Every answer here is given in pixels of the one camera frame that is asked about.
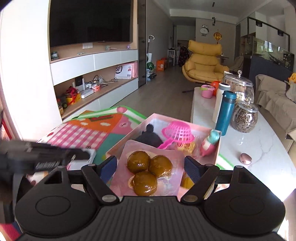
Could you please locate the black track light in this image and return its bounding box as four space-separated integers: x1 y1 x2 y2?
247 16 291 38

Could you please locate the colourful play mat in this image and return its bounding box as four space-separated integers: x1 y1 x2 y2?
25 105 234 186

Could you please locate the yellow armchair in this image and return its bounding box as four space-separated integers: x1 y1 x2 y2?
182 39 229 84

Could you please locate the pink cardboard box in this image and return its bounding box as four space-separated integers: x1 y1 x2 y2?
105 113 223 186

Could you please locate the white courier envelope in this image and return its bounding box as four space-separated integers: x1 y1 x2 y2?
114 65 134 79

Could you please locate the white TV cabinet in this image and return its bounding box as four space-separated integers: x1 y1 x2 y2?
49 43 139 121

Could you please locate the black router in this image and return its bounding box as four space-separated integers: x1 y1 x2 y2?
74 76 85 92

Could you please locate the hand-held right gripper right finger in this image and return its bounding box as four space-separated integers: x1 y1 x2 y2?
180 156 253 205

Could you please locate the dark patterned cloth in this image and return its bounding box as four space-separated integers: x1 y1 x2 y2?
178 46 189 68

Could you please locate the black plush toy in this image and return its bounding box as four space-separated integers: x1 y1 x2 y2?
134 124 164 148

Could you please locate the yellow snack packet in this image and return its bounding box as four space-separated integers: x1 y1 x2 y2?
177 142 197 153

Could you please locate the large glass jar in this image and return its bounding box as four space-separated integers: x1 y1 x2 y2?
222 70 255 105

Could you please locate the pink cup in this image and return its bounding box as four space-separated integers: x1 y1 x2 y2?
200 85 216 99

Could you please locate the white bottle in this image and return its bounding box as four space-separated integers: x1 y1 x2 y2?
212 82 231 123

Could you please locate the red strapped yellow box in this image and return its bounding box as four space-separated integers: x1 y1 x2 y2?
64 86 81 105

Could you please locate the pink and teal toy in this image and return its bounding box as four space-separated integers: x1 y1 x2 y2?
199 129 221 158

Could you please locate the white coffee table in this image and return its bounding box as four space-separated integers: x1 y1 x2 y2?
191 87 296 202

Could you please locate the teal bottle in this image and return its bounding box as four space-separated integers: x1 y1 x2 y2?
215 90 237 136

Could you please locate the pink plastic basket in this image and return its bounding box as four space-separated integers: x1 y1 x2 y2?
158 121 195 149

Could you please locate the white stick vacuum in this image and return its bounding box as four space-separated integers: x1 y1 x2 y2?
144 35 156 80

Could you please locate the wall clock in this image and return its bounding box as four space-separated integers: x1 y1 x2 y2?
199 24 210 37

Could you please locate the glass aquarium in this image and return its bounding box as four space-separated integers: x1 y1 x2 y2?
252 36 295 70

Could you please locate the orange container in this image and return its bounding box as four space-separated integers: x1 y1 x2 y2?
210 80 221 97

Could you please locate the grey sofa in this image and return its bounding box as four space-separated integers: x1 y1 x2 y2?
255 74 296 153

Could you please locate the pink oval object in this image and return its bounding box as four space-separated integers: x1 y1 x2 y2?
239 152 253 166

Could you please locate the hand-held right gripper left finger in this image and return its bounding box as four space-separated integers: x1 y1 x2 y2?
44 156 121 205

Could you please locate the small glass jar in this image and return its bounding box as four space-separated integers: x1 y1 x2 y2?
231 100 258 134

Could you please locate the white rack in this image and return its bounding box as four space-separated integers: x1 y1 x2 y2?
167 48 177 67

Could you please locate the black television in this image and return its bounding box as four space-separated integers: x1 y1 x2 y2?
49 0 135 49

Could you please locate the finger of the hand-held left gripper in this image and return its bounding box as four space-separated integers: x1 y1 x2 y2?
60 148 91 165

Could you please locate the pink packet of brown balls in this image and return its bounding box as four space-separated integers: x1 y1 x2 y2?
109 140 186 198

